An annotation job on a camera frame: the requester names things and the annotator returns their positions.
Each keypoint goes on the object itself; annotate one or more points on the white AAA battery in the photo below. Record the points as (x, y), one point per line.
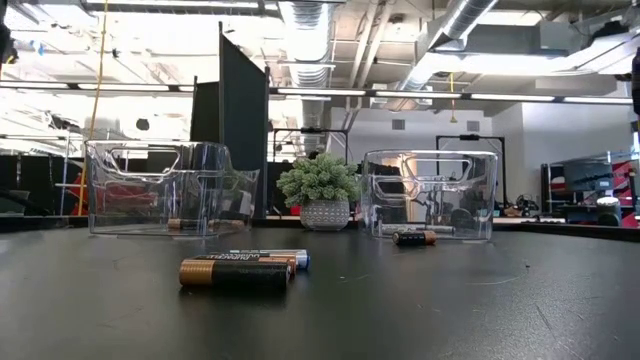
(301, 259)
(442, 229)
(395, 229)

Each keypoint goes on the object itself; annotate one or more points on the clear plastic bin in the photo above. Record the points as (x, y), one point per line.
(480, 200)
(150, 200)

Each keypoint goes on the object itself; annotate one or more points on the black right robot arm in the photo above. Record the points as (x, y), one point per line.
(636, 80)

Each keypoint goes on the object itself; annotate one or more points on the green succulent in grey pot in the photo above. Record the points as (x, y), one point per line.
(320, 180)

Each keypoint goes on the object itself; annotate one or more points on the person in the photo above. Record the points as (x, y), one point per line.
(314, 154)

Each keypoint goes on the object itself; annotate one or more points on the long ceiling light bar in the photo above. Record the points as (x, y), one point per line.
(325, 92)

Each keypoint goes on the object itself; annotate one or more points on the black divider panel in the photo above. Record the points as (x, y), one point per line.
(240, 110)

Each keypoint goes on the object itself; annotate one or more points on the red black equipment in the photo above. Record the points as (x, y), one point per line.
(79, 200)

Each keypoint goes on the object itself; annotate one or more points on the grey equipment shelf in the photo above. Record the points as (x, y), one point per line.
(587, 175)

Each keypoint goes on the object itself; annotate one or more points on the white topped round stool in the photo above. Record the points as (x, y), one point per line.
(608, 210)

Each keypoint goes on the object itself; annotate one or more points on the black low partition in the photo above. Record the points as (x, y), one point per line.
(30, 175)

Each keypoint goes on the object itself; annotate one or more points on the black metal rack frame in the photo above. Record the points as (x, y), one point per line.
(310, 130)

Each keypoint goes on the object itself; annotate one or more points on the silver ventilation duct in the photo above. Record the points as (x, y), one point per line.
(465, 20)
(310, 50)

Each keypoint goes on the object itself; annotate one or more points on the black stand frame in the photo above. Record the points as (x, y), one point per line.
(470, 136)

